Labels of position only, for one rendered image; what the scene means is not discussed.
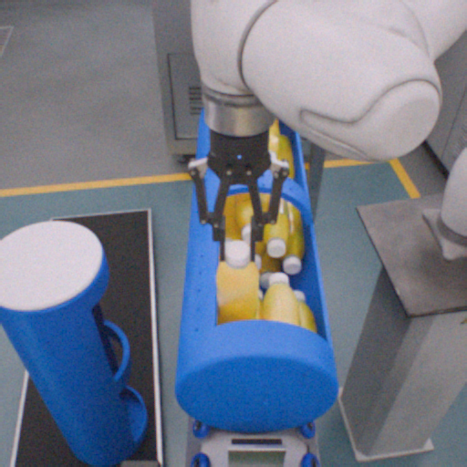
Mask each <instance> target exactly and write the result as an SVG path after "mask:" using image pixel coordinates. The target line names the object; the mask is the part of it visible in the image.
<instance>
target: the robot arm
mask: <svg viewBox="0 0 467 467"><path fill-rule="evenodd" d="M191 20H192V42H193V48H194V54H195V57H196V60H197V62H199V63H198V65H200V69H201V76H202V80H201V86H202V104H203V105H204V107H203V108H204V121H205V124H206V125H207V126H208V127H209V142H210V150H209V152H208V153H207V156H206V158H204V159H202V160H201V161H197V159H196V160H195V158H192V159H191V160H190V166H189V175H190V176H191V178H192V180H193V182H194V188H195V195H196V202H197V210H198V217H199V223H200V224H207V223H208V224H210V225H211V226H212V240H213V242H220V262H224V250H225V215H223V210H224V206H225V202H226V197H228V193H229V191H230V188H231V185H236V184H242V185H247V189H248V192H249V195H250V201H251V205H252V210H254V215H252V216H250V262H255V250H256V242H262V241H263V240H264V229H265V225H266V224H268V223H270V224H276V222H277V216H278V210H280V204H281V197H282V191H283V185H284V182H285V180H286V178H287V177H288V175H289V166H288V160H287V159H282V160H281V161H276V160H275V159H274V158H272V155H271V153H270V151H269V141H270V128H271V127H272V126H273V125H274V123H275V120H276V119H279V120H281V121H282V122H284V123H285V125H287V126H288V127H289V128H291V129H292V130H295V131H296V133H298V134H299V135H301V136H302V137H304V138H306V139H308V140H310V141H312V142H314V143H315V144H316V145H317V146H318V147H321V148H323V149H325V150H327V151H330V152H332V153H335V154H336V155H339V156H342V157H345V159H349V160H352V161H360V162H369V163H381V162H386V161H392V160H395V159H397V158H398V157H401V156H403V154H405V153H408V152H410V151H412V150H413V149H415V148H416V147H417V146H418V145H420V144H421V143H422V142H423V141H424V140H425V138H426V137H427V136H428V135H429V133H430V132H431V130H432V128H433V126H434V125H435V121H436V119H437V117H438V114H439V111H440V107H441V86H440V81H439V79H438V74H437V72H436V69H435V67H434V65H433V62H434V60H435V59H436V58H437V57H439V56H440V55H441V54H442V53H443V52H445V51H446V50H448V49H449V48H450V47H451V46H452V45H453V43H454V42H455V41H456V40H457V39H458V38H459V37H460V35H461V34H462V33H463V32H464V31H466V29H467V0H410V1H408V0H319V1H318V0H191ZM207 168H209V169H210V170H211V171H212V172H213V174H215V175H216V176H217V177H218V178H219V179H220V183H219V188H218V192H217V196H216V202H215V205H214V206H213V211H212V212H211V211H208V203H207V194H206V185H205V177H204V176H206V172H207ZM269 168H271V174H272V176H273V180H272V188H271V194H270V202H269V208H268V211H267V212H263V207H262V203H261V197H260V192H259V186H258V180H259V178H260V177H261V176H262V175H263V174H264V172H265V171H267V170H268V169H269ZM422 219H423V220H424V221H425V222H426V223H427V224H428V225H429V227H430V229H431V232H432V234H433V236H434V238H435V241H436V243H438V245H439V247H440V249H441V258H442V260H443V261H444V262H445V263H448V264H453V263H456V262H459V261H463V260H467V147H466V148H465V149H464V150H463V151H462V154H461V155H460V157H459V158H458V159H457V161H456V162H455V163H454V164H453V165H452V169H451V172H450V175H449V178H448V181H447V184H446V187H445V191H444V194H443V200H442V207H441V209H425V210H424V211H423V213H422Z"/></svg>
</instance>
